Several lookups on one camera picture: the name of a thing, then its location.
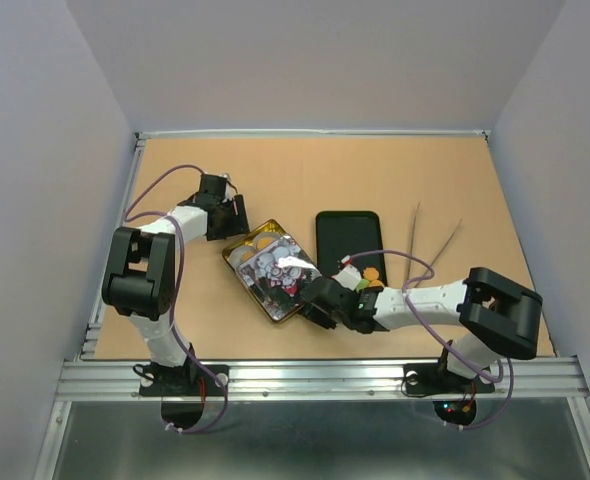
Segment gold cookie tin base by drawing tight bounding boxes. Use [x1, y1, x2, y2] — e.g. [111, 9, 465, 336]
[221, 219, 286, 273]

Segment gold tin lid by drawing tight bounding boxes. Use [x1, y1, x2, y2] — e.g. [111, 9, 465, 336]
[231, 234, 321, 323]

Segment metal tongs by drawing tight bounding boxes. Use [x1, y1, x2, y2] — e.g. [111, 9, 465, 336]
[406, 201, 463, 287]

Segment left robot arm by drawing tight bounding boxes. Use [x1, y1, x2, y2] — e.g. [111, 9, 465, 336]
[101, 172, 249, 394]

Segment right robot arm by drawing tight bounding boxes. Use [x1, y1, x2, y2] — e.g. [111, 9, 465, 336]
[303, 265, 543, 390]

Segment white paper cup back right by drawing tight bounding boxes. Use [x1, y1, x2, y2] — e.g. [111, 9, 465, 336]
[253, 231, 281, 251]

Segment white paper cup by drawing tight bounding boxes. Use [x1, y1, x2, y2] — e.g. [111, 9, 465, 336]
[229, 245, 257, 267]
[253, 231, 281, 251]

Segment white paper cup back left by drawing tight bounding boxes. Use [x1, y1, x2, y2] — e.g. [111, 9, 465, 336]
[229, 245, 257, 267]

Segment green round cookie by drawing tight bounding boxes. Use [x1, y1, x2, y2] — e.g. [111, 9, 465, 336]
[355, 279, 369, 291]

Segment orange shell cookie lower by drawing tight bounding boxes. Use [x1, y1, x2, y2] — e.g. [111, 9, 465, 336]
[363, 267, 379, 282]

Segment black tray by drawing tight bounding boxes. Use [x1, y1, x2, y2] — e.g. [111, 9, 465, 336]
[315, 211, 383, 277]

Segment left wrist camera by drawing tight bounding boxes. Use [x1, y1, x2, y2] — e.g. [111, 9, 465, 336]
[221, 173, 238, 198]

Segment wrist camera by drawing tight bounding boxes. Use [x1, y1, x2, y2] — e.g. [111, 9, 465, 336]
[334, 255, 363, 291]
[221, 173, 238, 198]

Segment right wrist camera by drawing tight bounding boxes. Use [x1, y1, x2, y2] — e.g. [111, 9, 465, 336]
[334, 255, 363, 291]

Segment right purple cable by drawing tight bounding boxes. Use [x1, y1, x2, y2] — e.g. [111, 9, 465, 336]
[347, 248, 515, 432]

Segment purple cable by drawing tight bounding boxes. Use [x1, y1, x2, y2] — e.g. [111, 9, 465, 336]
[347, 248, 515, 432]
[123, 164, 230, 435]

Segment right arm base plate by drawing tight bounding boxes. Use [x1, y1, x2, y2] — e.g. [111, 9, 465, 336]
[403, 362, 495, 397]

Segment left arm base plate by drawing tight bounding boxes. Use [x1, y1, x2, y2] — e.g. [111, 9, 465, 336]
[132, 363, 223, 398]

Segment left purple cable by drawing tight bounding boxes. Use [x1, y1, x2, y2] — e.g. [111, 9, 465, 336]
[123, 164, 230, 435]

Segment aluminium front rail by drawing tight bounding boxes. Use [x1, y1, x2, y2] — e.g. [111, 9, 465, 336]
[55, 357, 590, 402]

